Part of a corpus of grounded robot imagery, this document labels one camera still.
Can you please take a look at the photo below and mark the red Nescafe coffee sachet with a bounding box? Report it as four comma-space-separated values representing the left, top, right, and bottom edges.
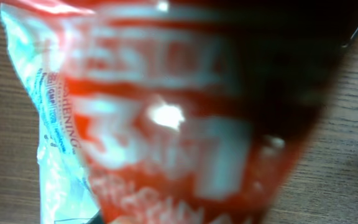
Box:
0, 0, 358, 223

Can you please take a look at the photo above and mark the white wet wipe sachet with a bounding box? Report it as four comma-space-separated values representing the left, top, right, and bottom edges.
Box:
0, 1, 103, 224

